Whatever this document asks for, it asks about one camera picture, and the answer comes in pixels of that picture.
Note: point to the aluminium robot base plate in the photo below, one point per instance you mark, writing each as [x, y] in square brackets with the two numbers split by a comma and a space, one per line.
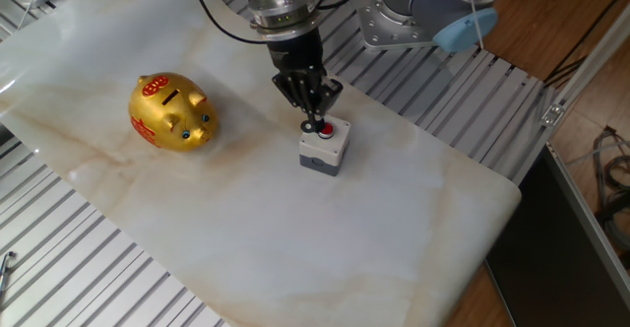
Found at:
[376, 26]

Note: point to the aluminium frame rail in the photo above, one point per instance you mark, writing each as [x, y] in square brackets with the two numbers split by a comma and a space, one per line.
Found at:
[590, 61]

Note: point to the golden piggy bank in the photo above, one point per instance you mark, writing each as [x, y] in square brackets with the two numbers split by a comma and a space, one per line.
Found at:
[167, 120]

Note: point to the aluminium frame leg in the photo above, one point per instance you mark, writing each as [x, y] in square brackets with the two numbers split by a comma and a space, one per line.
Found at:
[590, 218]

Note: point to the black panel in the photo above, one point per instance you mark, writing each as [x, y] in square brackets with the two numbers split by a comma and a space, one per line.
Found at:
[541, 258]

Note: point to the white marble mat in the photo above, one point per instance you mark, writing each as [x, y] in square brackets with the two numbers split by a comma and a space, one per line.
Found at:
[246, 218]

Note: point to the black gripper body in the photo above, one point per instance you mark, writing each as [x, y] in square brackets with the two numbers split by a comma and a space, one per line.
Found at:
[295, 56]

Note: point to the white push button box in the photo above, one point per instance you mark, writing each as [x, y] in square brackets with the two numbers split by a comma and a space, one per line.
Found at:
[322, 152]

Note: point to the white zip tie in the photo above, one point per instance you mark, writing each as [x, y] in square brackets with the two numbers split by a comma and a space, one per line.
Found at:
[479, 31]

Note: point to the metal corner bracket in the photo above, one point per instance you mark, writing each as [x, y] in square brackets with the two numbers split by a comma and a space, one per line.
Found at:
[552, 115]

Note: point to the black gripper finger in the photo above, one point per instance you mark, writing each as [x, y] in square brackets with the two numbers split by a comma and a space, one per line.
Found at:
[327, 90]
[297, 90]

